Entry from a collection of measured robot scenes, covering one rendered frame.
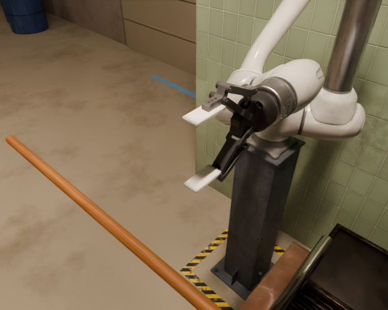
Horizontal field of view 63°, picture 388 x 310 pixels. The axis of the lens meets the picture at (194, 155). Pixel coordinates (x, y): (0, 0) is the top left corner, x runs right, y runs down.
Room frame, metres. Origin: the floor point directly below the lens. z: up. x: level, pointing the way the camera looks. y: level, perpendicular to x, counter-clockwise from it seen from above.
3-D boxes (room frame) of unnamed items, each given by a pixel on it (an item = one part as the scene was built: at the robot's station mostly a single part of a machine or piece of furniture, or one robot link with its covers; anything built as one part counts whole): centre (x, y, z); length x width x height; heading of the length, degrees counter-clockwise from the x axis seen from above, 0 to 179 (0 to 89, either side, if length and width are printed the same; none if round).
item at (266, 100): (0.52, -0.11, 1.49); 0.09 x 0.07 x 0.08; 138
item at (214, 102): (0.44, -0.03, 1.58); 0.05 x 0.01 x 0.03; 138
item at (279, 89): (0.58, -0.15, 1.49); 0.09 x 0.06 x 0.09; 48
